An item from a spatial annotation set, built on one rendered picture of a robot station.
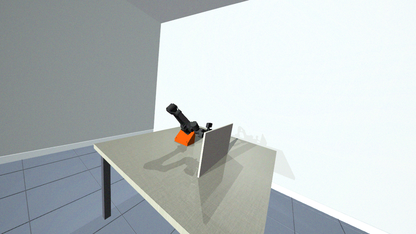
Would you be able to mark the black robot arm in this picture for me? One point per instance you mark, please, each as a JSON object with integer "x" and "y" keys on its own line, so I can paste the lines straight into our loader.
{"x": 185, "y": 124}

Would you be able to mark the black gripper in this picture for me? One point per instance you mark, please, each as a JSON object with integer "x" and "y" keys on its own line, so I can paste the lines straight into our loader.
{"x": 208, "y": 126}

